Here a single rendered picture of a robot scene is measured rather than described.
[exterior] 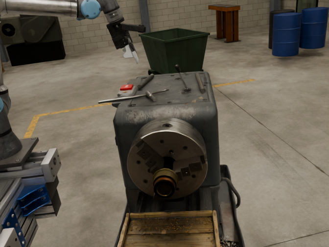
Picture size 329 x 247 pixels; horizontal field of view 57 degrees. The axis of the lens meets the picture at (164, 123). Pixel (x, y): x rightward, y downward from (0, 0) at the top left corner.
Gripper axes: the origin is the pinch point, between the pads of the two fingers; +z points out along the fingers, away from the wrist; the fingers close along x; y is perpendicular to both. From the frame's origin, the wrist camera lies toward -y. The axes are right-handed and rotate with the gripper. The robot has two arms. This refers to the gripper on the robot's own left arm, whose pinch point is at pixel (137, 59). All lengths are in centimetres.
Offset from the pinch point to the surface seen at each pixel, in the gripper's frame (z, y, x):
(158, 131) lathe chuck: 15.4, 1.8, 46.5
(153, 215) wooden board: 46, 17, 54
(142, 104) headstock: 14.0, 5.2, 20.3
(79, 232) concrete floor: 122, 99, -42
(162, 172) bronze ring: 26, 6, 57
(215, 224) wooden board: 50, -4, 65
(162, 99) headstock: 16.6, -3.7, 18.5
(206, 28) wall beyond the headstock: 254, -244, -970
